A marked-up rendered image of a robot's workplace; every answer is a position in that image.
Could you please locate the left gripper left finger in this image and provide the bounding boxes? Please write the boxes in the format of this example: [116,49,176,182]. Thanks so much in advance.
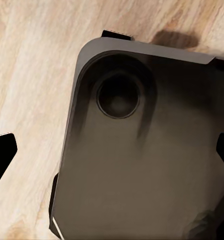
[0,133,18,179]

